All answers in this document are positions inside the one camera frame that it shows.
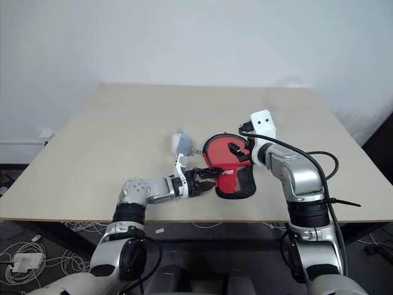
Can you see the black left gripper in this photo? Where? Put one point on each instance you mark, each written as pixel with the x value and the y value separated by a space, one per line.
pixel 192 183

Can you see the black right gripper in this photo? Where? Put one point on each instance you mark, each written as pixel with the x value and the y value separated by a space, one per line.
pixel 249 147

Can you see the red paddle case black trim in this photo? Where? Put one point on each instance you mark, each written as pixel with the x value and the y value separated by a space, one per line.
pixel 221 153

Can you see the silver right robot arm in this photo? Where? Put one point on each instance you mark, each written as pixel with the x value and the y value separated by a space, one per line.
pixel 302 176

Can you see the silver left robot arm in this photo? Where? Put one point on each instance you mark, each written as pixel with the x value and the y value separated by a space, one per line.
pixel 139 188

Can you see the small white paper tag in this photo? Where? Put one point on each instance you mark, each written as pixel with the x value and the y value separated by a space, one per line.
pixel 159 230

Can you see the black zip tie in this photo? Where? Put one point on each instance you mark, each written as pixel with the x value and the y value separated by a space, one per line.
pixel 347 203

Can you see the small white plug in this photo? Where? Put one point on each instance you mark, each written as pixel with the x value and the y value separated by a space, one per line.
pixel 36 238

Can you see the white power adapter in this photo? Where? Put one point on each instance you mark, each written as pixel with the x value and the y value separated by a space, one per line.
pixel 28 261

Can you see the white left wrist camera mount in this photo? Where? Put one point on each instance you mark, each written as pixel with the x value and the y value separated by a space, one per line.
pixel 181 166

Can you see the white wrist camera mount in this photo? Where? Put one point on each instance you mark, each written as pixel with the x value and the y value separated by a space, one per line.
pixel 181 166
pixel 263 123

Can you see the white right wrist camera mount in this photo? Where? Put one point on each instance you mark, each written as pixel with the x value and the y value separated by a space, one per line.
pixel 263 123

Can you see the black metal table frame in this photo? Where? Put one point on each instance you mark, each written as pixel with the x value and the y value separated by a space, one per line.
pixel 215 241

